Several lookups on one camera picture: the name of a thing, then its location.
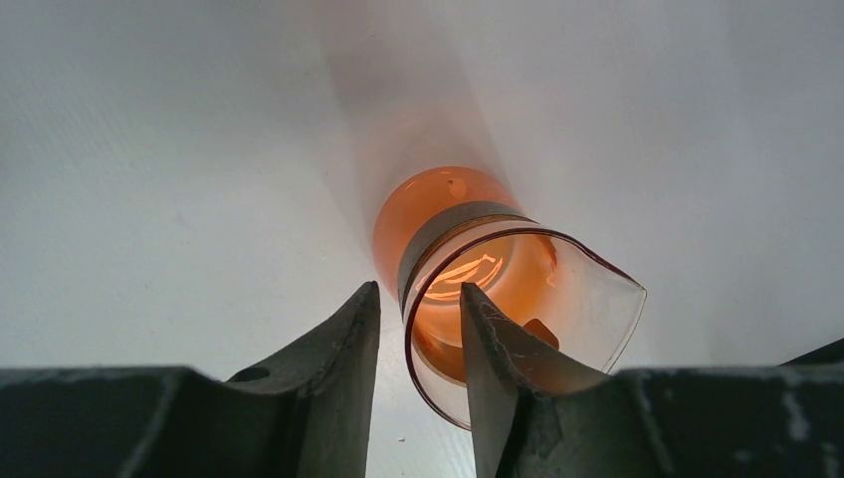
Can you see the orange glass carafe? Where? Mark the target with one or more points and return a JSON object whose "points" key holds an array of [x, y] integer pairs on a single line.
{"points": [[450, 226]]}

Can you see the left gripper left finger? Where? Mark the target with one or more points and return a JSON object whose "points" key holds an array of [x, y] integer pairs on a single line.
{"points": [[304, 411]]}

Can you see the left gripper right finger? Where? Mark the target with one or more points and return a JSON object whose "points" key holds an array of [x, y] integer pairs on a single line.
{"points": [[536, 412]]}

